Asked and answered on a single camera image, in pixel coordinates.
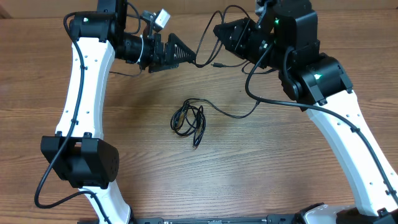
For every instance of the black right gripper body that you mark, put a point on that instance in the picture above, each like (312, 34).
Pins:
(250, 44)

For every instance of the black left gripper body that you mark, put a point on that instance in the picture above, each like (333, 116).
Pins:
(151, 55)

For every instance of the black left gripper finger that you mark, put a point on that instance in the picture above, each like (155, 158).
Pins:
(177, 52)
(157, 67)

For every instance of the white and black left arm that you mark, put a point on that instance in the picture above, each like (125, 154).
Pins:
(77, 152)

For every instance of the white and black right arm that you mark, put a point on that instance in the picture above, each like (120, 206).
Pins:
(285, 38)

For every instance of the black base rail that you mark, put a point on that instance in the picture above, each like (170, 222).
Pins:
(217, 220)

